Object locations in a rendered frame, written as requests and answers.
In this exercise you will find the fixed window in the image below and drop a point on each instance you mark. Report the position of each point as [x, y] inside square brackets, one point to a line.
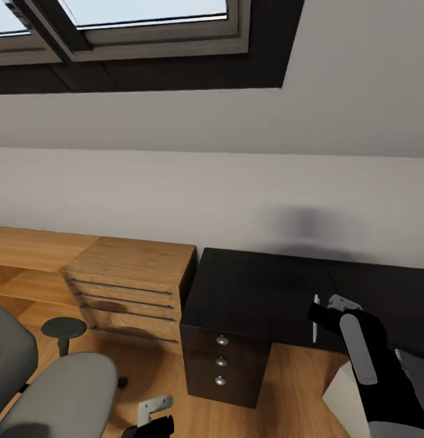
[84, 46]

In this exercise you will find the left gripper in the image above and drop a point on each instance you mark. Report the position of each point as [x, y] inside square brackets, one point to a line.
[158, 428]

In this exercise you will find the swivel chair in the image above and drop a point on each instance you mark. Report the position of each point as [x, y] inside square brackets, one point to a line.
[71, 398]

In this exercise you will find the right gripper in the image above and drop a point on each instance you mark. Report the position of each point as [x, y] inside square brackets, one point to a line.
[320, 315]

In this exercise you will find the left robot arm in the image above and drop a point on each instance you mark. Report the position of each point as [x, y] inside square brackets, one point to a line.
[148, 428]

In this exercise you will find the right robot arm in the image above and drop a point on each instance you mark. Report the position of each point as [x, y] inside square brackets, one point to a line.
[390, 404]

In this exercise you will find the notebook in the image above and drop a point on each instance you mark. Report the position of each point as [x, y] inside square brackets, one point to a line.
[414, 369]

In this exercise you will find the desk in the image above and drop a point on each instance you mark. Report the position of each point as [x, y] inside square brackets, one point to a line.
[268, 297]

